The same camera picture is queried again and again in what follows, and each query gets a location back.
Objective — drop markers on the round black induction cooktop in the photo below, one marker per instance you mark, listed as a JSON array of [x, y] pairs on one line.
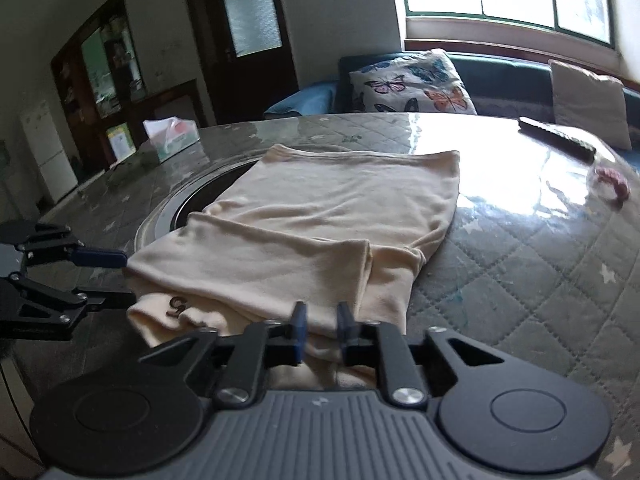
[[195, 205]]

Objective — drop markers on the butterfly print pillow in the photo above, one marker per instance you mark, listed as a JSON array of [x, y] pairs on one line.
[[400, 82]]

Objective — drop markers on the dark wooden cabinet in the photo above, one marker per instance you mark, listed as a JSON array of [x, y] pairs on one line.
[[75, 110]]

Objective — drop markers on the black remote control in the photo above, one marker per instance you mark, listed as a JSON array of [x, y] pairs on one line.
[[550, 135]]

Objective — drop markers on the white tissue box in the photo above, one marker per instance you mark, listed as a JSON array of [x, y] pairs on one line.
[[175, 142]]

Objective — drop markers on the blue sofa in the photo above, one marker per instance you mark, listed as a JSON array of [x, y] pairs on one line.
[[500, 80]]

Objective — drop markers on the dark wooden door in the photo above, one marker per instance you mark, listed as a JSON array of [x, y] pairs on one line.
[[220, 85]]

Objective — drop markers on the cream long-sleeved garment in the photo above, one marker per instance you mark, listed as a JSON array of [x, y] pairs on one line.
[[310, 210]]

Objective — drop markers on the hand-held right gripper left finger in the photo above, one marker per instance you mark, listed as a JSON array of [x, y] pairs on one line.
[[299, 332]]

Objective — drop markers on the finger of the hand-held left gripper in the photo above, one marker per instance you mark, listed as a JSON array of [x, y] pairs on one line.
[[107, 300], [100, 258]]

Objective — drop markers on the white refrigerator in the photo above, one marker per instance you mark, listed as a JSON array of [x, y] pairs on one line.
[[50, 150]]

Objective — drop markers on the pink scrunchie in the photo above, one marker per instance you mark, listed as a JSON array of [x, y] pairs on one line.
[[612, 180]]

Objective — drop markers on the grey pillow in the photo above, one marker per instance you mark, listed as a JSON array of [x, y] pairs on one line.
[[590, 100]]

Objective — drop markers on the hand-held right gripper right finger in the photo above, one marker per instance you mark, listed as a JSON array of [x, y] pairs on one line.
[[344, 330]]

